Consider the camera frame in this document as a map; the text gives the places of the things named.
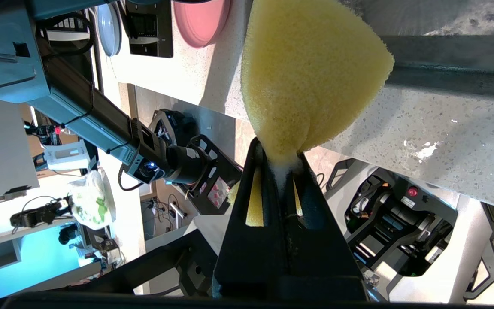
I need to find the round grey lid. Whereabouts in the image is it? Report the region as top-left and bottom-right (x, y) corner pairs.
(96, 2), (123, 57)

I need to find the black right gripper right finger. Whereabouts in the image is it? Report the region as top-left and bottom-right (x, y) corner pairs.
(287, 161), (368, 302)

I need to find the black induction cooktop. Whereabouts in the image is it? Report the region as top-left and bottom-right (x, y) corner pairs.
(124, 0), (173, 58)

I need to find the black tabletop device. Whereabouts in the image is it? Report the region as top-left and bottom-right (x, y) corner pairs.
(10, 195), (76, 229)

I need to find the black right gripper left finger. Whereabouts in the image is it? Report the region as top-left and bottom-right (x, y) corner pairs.
(212, 137), (289, 301)

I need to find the white plastic bag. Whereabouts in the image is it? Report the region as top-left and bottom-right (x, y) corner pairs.
(67, 170), (115, 230)

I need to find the white plastic box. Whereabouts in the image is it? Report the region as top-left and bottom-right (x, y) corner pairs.
(43, 139), (91, 172)

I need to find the yellow fish-shaped sponge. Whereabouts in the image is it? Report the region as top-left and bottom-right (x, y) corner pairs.
(227, 0), (395, 227)

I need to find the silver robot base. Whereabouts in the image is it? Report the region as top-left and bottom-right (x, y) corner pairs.
(324, 159), (494, 301)

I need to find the pink round plate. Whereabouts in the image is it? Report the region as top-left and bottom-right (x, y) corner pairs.
(173, 0), (232, 48)

